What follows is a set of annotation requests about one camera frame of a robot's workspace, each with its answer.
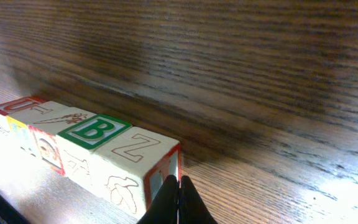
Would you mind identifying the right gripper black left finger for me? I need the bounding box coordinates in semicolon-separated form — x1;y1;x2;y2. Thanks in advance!
137;175;179;224

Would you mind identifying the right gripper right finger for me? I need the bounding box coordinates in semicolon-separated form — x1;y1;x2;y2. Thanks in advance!
178;175;217;224

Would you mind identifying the wooden block red side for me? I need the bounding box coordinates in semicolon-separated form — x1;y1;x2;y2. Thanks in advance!
0;95;47;136

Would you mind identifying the plain wooden block yellow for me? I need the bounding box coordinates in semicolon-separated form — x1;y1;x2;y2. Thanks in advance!
7;101;68;159

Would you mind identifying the red I wooden block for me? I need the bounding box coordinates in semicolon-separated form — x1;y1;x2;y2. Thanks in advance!
91;127;181;219

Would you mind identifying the red 9 wooden block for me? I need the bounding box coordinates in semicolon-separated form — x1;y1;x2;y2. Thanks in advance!
29;107;95;176

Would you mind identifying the yellow sided wooden block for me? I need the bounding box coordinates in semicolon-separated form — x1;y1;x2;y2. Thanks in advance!
57;114;132;194

